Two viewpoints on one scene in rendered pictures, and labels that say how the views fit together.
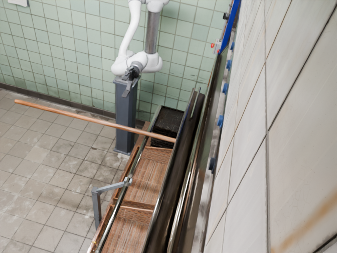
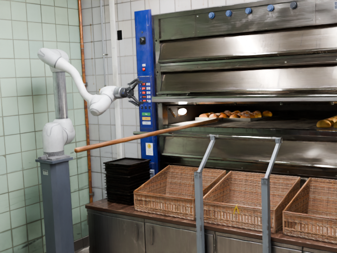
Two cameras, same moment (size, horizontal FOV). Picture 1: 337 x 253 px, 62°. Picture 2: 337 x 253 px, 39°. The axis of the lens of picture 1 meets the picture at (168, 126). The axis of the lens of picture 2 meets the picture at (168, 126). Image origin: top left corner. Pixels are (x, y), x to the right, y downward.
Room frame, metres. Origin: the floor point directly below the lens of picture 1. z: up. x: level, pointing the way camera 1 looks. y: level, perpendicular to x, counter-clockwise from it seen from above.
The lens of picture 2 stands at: (-0.38, 3.21, 1.58)
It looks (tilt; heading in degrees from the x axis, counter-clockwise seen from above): 6 degrees down; 299
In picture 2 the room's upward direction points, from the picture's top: 2 degrees counter-clockwise
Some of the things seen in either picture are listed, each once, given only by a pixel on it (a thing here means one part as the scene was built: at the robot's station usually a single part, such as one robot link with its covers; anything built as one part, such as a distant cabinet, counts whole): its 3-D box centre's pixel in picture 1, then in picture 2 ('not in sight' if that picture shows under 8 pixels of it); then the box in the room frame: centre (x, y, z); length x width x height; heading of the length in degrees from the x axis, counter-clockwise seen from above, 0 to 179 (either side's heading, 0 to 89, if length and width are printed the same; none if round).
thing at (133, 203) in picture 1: (154, 178); (180, 190); (1.31, 0.04, 0.72); 0.56 x 0.49 x 0.28; 173
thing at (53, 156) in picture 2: (125, 75); (51, 154); (2.17, 0.49, 1.03); 0.22 x 0.18 x 0.06; 81
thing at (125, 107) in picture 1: (125, 116); (58, 221); (2.17, 0.47, 0.50); 0.21 x 0.21 x 1.00; 81
